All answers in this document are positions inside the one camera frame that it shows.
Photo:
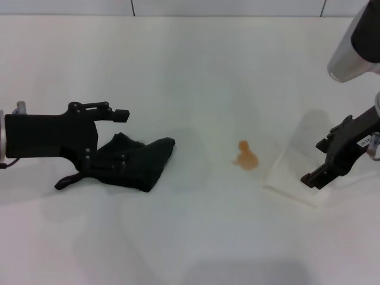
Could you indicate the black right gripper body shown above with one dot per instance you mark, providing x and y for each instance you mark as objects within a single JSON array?
[{"x": 347, "y": 142}]

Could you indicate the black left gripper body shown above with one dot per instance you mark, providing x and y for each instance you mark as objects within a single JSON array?
[{"x": 38, "y": 133}]

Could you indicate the silver plug on right gripper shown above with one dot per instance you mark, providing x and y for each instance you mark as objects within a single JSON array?
[{"x": 374, "y": 147}]

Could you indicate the dark rag with loop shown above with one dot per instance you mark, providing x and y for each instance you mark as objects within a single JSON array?
[{"x": 148, "y": 166}]

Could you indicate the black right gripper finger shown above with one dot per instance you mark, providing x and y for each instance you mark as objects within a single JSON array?
[
  {"x": 319, "y": 179},
  {"x": 325, "y": 145}
]

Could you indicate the orange liquid stain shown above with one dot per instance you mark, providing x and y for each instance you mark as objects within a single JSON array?
[{"x": 248, "y": 158}]

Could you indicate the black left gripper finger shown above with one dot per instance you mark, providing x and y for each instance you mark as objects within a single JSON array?
[
  {"x": 120, "y": 115},
  {"x": 117, "y": 164}
]

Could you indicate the white paper cup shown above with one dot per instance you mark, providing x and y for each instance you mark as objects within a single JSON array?
[{"x": 294, "y": 178}]

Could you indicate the silver plug on left gripper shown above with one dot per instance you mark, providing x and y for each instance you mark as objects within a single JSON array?
[{"x": 20, "y": 107}]

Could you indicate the silver plug on gripper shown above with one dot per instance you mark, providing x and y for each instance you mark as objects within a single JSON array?
[
  {"x": 374, "y": 147},
  {"x": 20, "y": 107}
]

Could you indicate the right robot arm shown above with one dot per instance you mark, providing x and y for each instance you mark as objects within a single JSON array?
[{"x": 378, "y": 102}]

